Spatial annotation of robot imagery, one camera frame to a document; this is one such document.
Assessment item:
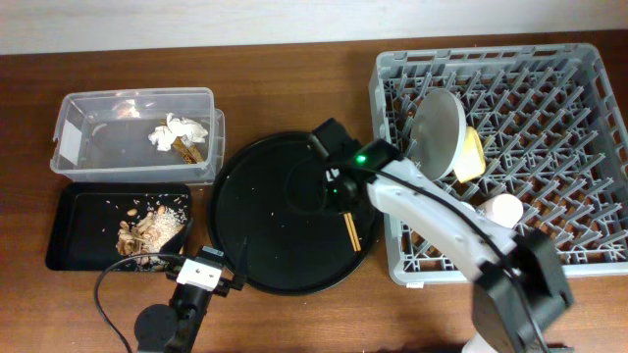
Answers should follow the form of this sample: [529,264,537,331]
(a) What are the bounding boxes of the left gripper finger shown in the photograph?
[234,238,248,287]
[160,220,193,254]

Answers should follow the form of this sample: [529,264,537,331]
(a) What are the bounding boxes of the food scraps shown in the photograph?
[97,192,191,272]

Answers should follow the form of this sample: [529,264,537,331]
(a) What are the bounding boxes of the gold brown snack wrapper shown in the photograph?
[172,137,204,164]

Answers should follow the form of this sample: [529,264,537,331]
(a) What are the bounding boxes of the white tissue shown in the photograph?
[148,113,209,151]

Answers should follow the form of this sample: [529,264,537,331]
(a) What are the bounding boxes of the grey plate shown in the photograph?
[406,88,467,180]

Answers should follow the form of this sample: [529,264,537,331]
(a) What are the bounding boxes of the yellow bowl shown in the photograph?
[453,126,486,183]

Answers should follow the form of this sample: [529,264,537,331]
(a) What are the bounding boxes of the pink cup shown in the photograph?
[478,193,524,228]

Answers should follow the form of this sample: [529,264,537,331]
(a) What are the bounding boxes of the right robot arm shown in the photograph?
[308,119,574,352]

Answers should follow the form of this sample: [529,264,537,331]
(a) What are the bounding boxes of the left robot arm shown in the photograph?
[134,226,248,352]

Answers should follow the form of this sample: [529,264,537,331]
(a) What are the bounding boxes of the grey dishwasher rack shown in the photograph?
[369,43,627,277]

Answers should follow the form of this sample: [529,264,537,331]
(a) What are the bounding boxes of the round black serving tray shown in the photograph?
[207,131,382,295]

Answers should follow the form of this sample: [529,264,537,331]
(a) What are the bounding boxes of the black rectangular tray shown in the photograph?
[45,182,191,272]

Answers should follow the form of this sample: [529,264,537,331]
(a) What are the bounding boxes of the clear plastic bin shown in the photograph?
[50,87,226,184]

